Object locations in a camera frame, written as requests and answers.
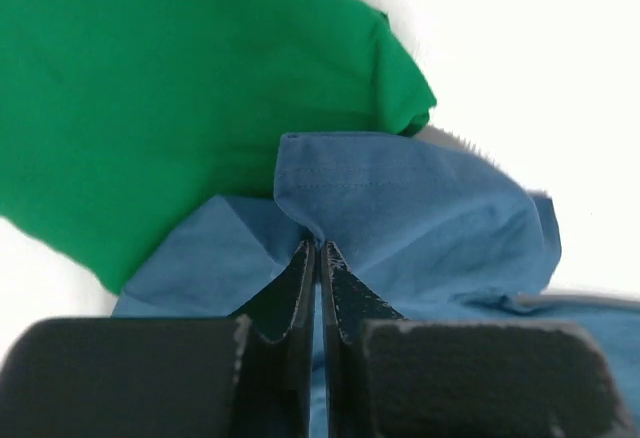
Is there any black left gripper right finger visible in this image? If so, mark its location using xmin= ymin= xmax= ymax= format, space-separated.
xmin=319 ymin=243 xmax=639 ymax=437

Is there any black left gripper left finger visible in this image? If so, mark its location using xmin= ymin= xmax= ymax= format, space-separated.
xmin=1 ymin=242 xmax=315 ymax=438

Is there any dark blue t-shirt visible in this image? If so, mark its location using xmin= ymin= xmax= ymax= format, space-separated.
xmin=114 ymin=133 xmax=639 ymax=437

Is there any green t-shirt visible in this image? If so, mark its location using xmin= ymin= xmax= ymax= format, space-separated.
xmin=1 ymin=0 xmax=436 ymax=292

